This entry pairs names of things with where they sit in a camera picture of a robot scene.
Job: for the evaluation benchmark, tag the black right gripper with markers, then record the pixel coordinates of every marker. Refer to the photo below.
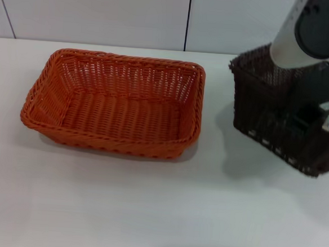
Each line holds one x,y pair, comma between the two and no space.
307,119

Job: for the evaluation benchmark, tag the dark brown woven basket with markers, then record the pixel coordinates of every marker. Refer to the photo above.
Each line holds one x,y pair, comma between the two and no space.
256,107

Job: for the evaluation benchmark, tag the orange woven plastic basket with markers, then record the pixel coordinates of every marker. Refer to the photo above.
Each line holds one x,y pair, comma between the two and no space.
120,112

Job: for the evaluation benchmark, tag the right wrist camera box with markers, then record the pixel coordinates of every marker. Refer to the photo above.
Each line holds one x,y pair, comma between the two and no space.
285,44

